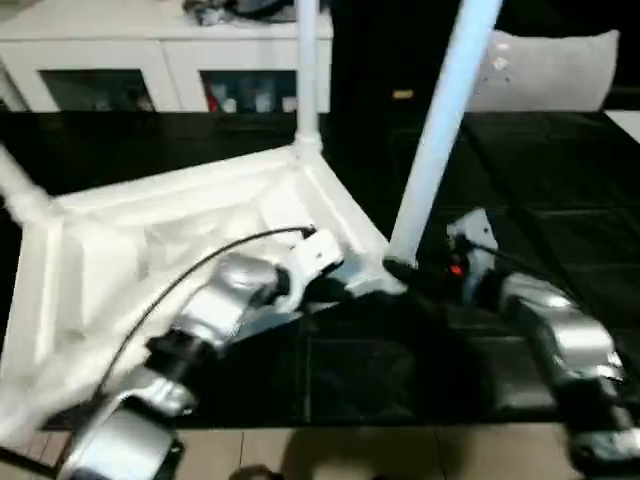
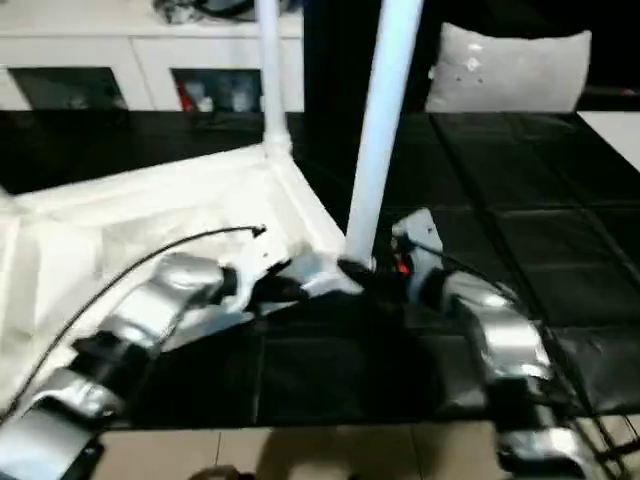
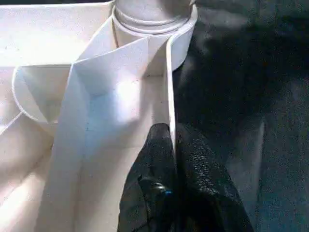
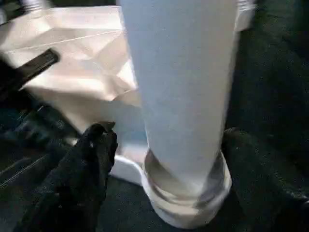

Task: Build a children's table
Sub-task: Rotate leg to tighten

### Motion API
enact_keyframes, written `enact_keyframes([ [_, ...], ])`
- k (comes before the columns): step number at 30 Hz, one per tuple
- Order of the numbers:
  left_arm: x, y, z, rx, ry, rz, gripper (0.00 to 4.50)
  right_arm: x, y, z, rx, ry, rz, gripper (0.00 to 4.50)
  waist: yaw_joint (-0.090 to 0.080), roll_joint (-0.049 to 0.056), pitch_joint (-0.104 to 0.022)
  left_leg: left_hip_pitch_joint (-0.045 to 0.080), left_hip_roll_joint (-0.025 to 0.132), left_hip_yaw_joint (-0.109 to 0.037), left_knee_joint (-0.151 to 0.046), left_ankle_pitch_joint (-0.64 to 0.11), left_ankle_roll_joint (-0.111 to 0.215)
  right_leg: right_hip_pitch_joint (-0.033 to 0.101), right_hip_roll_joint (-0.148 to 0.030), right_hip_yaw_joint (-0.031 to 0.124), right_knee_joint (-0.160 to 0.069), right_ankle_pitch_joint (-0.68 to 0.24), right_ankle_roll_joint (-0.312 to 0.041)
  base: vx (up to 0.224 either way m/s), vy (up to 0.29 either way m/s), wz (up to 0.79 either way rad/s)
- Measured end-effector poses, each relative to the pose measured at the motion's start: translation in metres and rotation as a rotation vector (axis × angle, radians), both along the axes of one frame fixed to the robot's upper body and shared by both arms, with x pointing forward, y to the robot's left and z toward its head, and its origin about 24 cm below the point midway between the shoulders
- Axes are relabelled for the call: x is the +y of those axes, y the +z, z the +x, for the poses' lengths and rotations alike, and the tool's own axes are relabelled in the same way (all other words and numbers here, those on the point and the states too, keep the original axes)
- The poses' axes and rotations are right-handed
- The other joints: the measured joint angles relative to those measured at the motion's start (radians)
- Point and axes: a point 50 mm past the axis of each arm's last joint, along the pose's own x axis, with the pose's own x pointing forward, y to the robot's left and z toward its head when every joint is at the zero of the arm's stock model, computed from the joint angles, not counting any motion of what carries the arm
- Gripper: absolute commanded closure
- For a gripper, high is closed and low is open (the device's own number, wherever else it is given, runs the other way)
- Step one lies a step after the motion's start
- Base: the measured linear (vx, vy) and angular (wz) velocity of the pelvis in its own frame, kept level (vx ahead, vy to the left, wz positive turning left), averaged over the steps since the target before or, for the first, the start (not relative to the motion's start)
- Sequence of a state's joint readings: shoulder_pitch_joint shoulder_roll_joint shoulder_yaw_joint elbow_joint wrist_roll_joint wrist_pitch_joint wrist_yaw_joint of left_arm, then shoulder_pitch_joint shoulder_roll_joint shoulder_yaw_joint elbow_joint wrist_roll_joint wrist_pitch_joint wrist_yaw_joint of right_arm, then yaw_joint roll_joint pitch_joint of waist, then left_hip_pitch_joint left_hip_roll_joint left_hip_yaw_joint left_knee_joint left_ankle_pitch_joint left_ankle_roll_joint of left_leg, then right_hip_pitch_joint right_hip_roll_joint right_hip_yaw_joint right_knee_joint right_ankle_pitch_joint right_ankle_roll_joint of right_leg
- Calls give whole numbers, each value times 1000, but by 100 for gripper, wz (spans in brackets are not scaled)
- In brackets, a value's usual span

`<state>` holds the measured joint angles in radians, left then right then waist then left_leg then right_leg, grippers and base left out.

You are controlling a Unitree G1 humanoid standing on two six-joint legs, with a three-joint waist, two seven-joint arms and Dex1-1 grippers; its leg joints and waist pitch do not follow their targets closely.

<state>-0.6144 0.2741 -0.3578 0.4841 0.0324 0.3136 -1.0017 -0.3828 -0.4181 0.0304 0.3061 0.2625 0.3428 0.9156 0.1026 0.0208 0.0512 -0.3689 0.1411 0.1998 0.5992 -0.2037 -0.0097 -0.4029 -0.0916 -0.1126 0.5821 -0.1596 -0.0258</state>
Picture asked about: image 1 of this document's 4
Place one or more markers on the small white cup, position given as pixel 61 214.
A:
pixel 287 104
pixel 229 105

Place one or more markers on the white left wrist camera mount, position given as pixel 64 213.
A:
pixel 315 255

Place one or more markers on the white plastic table top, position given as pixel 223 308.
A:
pixel 150 250

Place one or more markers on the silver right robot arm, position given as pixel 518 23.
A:
pixel 570 330

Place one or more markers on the black work table leg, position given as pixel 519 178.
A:
pixel 30 460

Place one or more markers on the small red bottle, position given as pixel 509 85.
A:
pixel 213 100

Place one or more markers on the white plastic table leg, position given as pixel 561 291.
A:
pixel 440 125
pixel 25 192
pixel 308 75

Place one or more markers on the grey printed cushion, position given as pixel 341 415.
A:
pixel 550 75

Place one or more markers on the white glass-door cabinet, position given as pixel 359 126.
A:
pixel 125 50

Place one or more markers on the white flat sheet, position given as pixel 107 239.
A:
pixel 625 122

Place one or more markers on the black work mat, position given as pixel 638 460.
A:
pixel 525 175

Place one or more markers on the tall white jar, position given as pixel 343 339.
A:
pixel 260 102

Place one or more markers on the black tall furniture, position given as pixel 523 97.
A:
pixel 375 50

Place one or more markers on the small yellow label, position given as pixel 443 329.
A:
pixel 403 94

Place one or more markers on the dark crumpled cloth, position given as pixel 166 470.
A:
pixel 202 10

